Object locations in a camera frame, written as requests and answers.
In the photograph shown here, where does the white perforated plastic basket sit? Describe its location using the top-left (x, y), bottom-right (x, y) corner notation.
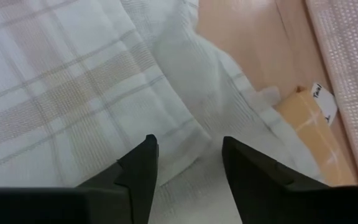
top-left (305, 0), bottom-right (358, 187)

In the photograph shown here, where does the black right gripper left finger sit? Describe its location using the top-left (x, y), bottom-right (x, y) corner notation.
top-left (76, 134), bottom-right (160, 188)

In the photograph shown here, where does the white pink-striped towel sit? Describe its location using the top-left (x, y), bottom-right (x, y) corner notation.
top-left (310, 82), bottom-right (339, 126)

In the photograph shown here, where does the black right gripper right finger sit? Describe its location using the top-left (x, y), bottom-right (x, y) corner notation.
top-left (221, 136), bottom-right (329, 188)

